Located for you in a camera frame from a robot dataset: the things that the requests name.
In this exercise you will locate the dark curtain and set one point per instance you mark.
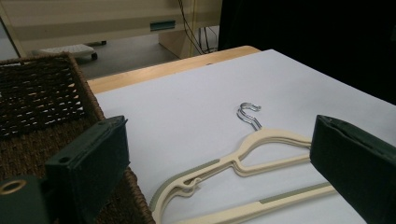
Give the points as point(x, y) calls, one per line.
point(311, 40)

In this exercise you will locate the white wheeled dolly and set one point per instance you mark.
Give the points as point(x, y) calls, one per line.
point(70, 49)

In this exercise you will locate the cream plastic clothes hanger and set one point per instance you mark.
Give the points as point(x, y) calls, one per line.
point(274, 165)
point(267, 135)

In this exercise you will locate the brown woven basket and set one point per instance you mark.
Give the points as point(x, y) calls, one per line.
point(37, 93)

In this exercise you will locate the white table sheet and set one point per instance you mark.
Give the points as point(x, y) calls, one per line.
point(202, 99)

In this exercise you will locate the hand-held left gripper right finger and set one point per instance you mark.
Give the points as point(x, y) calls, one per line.
point(358, 168)

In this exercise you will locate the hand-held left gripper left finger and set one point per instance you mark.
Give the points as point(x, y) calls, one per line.
point(90, 161)

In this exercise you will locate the cream wooden desk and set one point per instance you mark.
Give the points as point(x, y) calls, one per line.
point(93, 18)

